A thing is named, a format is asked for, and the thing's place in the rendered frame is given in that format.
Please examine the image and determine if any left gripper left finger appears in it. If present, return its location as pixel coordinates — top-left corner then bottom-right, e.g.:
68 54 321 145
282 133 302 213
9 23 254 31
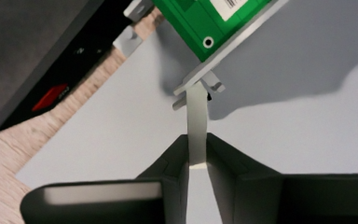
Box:
19 134 189 224

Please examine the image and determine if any black flat enclosure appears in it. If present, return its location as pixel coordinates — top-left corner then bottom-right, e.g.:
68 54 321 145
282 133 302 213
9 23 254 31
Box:
0 0 153 135

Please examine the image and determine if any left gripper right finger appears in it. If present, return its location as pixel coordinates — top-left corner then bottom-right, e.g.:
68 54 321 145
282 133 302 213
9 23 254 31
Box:
206 133 358 224

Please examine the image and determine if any green circuit board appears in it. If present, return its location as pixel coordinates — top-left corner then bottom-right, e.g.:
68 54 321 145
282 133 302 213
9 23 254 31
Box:
150 0 287 169

